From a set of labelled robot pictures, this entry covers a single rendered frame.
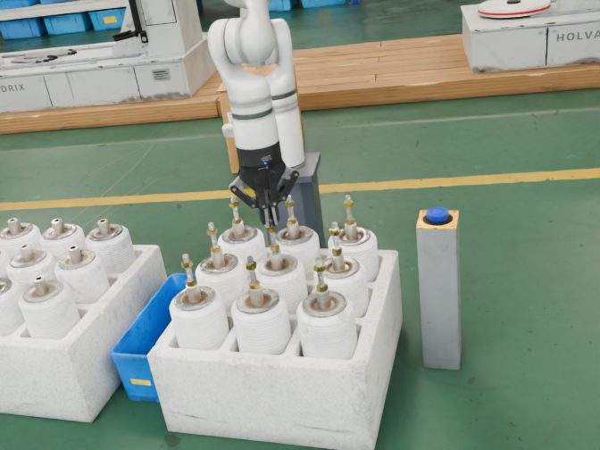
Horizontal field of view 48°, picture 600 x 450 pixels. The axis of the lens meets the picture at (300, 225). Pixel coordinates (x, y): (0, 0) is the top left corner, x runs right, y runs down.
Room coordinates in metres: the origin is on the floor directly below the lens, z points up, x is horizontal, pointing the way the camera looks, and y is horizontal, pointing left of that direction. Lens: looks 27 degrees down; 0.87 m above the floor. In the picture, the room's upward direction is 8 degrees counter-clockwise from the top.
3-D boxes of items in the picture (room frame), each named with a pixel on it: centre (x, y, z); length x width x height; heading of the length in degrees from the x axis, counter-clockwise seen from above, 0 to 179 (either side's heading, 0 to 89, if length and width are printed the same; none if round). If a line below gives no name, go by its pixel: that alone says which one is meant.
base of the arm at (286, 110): (1.47, 0.01, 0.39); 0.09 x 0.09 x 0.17; 78
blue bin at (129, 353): (1.20, 0.31, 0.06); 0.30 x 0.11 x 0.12; 161
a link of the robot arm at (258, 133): (1.11, 0.06, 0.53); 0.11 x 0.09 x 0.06; 14
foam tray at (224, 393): (1.09, 0.05, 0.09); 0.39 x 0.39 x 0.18; 71
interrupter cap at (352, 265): (1.05, -0.06, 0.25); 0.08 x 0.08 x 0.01
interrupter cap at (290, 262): (1.09, 0.05, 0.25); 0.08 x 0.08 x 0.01
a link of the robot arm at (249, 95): (1.09, 0.06, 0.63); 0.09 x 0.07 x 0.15; 69
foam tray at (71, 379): (1.26, 0.58, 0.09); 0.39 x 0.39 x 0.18; 71
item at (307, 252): (1.20, 0.01, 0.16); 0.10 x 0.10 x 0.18
